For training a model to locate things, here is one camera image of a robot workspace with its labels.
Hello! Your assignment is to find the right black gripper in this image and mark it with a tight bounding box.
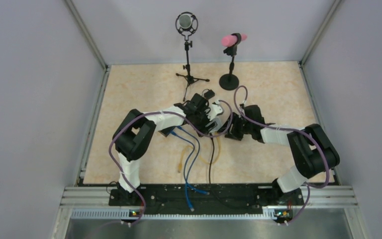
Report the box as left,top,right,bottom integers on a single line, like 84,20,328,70
218,113,254,141

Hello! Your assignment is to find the yellow ethernet cable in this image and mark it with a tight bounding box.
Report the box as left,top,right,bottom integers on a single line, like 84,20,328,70
177,135,222,173

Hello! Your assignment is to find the black cable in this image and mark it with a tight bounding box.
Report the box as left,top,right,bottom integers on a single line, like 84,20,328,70
208,136,254,209

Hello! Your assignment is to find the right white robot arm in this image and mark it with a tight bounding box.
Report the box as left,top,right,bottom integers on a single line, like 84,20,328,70
220,105,340,205

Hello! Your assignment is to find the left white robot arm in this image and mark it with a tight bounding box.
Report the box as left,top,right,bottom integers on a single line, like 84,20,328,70
109,94,224,206

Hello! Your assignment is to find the black power adapter upper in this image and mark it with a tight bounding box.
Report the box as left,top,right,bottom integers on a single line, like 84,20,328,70
203,90,215,100

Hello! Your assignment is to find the black tripod microphone stand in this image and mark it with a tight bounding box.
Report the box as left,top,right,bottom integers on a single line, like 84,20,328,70
176,35,210,102

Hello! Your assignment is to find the black round-base microphone stand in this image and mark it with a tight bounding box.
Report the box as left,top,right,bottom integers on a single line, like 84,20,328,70
219,46,239,91

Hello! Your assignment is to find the pink foam microphone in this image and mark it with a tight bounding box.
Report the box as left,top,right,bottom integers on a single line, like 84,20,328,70
221,33,248,47

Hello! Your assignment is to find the grey studio microphone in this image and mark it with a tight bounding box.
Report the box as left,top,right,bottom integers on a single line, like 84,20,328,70
175,11,198,37

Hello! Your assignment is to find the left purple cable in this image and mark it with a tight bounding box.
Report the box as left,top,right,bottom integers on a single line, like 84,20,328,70
108,99,234,227

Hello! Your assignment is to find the purple cable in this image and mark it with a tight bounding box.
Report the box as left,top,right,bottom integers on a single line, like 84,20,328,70
108,99,234,227
233,86,331,225

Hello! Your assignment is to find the blue ethernet cable long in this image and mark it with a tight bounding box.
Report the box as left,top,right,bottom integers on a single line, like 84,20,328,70
171,131,195,212

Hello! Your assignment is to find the black network switch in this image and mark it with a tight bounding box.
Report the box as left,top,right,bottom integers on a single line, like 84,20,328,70
159,126,176,137

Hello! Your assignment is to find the blue ethernet cable short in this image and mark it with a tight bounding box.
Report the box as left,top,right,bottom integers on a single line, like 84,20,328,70
176,126,210,195

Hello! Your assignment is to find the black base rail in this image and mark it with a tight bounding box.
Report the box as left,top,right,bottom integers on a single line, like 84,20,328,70
108,184,304,215

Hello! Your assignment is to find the white slotted cable duct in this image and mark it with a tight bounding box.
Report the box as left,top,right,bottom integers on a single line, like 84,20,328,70
71,208,285,220

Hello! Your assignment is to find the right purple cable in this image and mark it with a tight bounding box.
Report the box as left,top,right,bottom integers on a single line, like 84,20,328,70
233,86,331,225

